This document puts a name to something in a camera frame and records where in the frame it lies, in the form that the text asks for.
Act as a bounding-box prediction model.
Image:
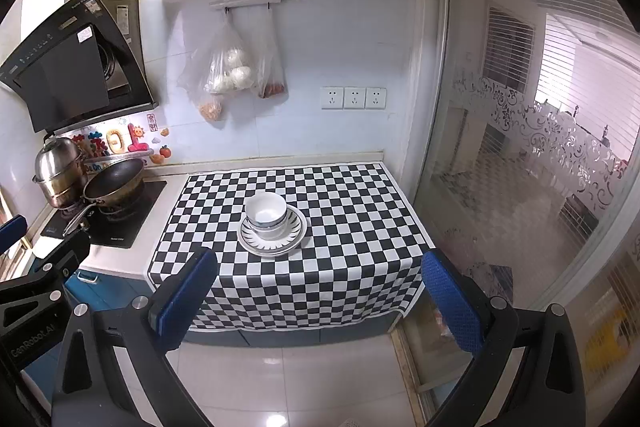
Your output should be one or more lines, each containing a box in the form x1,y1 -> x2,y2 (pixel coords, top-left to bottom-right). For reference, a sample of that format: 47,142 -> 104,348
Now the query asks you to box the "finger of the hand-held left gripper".
0,215 -> 28,254
0,232 -> 91,343

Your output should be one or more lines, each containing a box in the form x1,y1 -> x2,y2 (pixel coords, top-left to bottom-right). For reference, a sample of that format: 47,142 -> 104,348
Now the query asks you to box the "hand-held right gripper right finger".
421,249 -> 586,427

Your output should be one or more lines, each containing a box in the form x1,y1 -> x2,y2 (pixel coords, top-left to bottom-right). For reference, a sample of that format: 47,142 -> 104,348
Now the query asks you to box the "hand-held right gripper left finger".
50,247 -> 218,427

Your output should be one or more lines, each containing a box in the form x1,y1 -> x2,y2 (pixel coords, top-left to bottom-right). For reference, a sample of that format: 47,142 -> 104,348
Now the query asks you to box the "striped rim plate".
238,203 -> 308,258

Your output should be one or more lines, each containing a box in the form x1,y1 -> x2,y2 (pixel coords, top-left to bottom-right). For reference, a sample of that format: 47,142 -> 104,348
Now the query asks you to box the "white bowl blue rim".
244,192 -> 289,228

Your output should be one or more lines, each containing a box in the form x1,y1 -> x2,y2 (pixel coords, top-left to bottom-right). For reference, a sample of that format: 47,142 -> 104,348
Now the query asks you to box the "plain white plate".
242,206 -> 302,249

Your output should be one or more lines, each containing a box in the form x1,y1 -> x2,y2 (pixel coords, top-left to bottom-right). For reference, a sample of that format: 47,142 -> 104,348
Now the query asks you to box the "black gas stove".
40,179 -> 168,250

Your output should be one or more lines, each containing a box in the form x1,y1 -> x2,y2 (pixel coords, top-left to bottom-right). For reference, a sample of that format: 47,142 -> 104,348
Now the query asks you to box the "stainless steel steamer pot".
32,134 -> 88,210

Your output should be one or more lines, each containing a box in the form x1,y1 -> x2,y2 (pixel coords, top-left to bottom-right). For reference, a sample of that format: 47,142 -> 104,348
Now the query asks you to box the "black frying pan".
62,158 -> 147,238

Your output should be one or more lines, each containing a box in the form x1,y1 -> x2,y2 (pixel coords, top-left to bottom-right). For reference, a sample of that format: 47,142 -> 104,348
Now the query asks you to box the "black white checkered tablecloth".
145,161 -> 438,332

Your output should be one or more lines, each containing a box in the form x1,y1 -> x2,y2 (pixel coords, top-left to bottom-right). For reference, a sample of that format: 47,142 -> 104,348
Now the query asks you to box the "black range hood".
0,0 -> 156,135

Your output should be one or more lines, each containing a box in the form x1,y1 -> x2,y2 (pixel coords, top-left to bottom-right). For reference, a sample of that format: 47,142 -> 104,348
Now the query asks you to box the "patterned glass sliding door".
405,0 -> 640,427

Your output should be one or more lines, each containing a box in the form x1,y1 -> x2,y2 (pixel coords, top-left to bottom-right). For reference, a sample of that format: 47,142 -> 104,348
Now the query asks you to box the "plastic bag with orange food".
177,14 -> 236,124

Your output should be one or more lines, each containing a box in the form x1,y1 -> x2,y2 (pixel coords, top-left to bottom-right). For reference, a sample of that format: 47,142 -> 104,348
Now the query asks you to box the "plastic bag with red food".
252,9 -> 288,100

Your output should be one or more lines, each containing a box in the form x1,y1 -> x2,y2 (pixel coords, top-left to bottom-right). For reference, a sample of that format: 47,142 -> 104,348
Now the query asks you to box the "plastic bag with white food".
202,14 -> 253,95

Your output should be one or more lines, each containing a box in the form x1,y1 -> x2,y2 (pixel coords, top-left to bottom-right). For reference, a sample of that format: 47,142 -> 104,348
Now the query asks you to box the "group of colourful wall stickers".
70,112 -> 173,168

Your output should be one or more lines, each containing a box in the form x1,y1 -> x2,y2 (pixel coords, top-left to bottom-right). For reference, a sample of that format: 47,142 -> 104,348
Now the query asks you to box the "wall hook rail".
209,0 -> 307,12

